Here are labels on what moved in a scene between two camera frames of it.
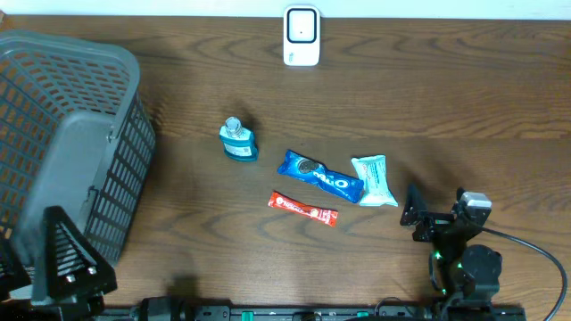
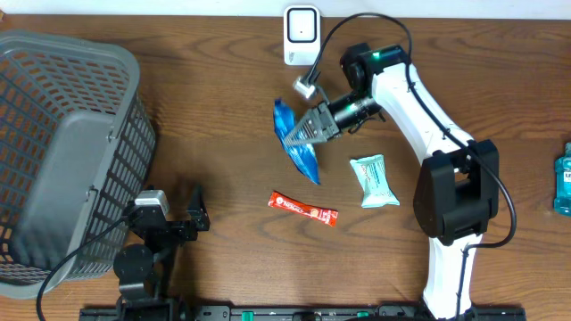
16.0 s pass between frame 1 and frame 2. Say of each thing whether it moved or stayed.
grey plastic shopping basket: stayed
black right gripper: moved
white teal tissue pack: stayed
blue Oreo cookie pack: moved
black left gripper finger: moved
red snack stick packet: stayed
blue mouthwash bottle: moved
